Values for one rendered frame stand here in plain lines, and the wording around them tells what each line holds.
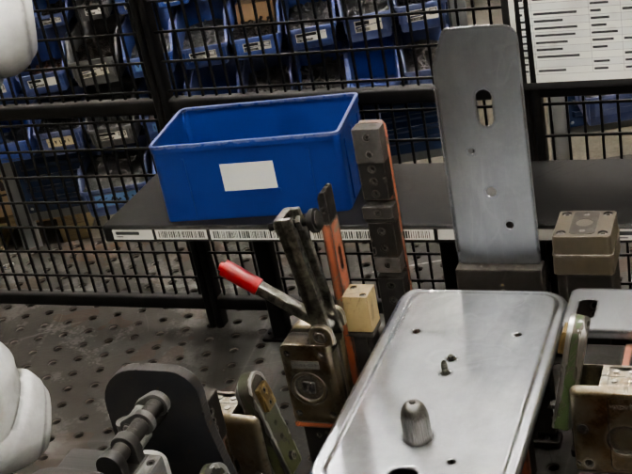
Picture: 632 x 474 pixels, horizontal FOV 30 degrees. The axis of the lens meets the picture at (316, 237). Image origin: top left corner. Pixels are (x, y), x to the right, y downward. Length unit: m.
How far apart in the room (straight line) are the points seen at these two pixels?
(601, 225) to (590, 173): 0.23
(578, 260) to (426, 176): 0.37
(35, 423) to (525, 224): 0.73
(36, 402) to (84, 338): 0.62
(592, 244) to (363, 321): 0.31
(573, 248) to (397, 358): 0.28
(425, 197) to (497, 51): 0.36
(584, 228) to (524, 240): 0.09
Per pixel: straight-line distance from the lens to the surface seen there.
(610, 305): 1.52
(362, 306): 1.48
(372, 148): 1.63
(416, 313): 1.55
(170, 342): 2.22
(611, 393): 1.30
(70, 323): 2.41
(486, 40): 1.51
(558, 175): 1.81
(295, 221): 1.37
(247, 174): 1.80
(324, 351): 1.42
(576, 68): 1.80
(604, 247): 1.57
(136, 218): 1.92
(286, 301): 1.43
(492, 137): 1.56
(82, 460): 1.14
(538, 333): 1.48
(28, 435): 1.71
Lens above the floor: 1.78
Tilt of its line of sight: 26 degrees down
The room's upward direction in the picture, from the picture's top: 11 degrees counter-clockwise
